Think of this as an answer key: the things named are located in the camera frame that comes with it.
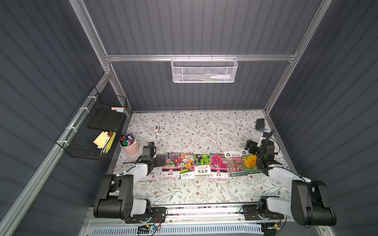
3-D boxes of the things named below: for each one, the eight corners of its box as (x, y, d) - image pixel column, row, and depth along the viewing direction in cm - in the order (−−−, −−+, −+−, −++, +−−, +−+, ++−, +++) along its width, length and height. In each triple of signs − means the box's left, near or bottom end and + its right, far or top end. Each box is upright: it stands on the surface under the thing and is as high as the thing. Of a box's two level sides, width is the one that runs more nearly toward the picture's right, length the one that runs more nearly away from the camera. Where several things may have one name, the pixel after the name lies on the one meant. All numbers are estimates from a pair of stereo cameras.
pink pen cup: (125, 155, 98) (117, 144, 87) (129, 145, 103) (121, 133, 92) (139, 155, 98) (132, 144, 87) (141, 145, 103) (135, 133, 92)
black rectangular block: (255, 130, 111) (257, 126, 107) (256, 121, 117) (258, 117, 113) (262, 132, 110) (264, 128, 106) (262, 123, 116) (265, 118, 112)
